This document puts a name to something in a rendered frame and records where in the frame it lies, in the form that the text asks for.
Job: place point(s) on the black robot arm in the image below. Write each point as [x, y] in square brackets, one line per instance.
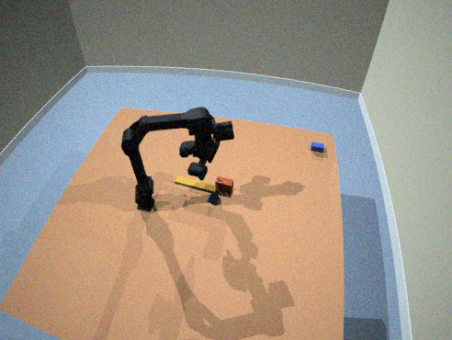
[199, 123]

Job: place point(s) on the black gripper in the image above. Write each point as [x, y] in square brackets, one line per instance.
[204, 153]

